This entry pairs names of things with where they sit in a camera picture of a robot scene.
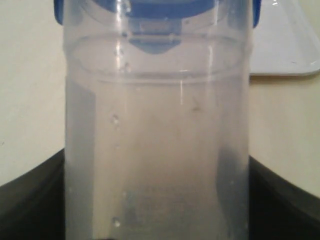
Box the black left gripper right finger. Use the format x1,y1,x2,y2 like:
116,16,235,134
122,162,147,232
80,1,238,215
249,157,320,240

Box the clear plastic container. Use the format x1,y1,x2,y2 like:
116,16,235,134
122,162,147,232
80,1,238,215
61,15,254,240

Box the blue container lid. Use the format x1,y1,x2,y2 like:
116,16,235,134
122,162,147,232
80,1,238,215
53,0,262,55

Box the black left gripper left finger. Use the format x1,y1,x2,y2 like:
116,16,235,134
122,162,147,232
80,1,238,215
0,149,65,240

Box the white plastic tray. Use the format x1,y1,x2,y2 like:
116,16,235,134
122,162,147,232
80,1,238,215
250,0,320,76

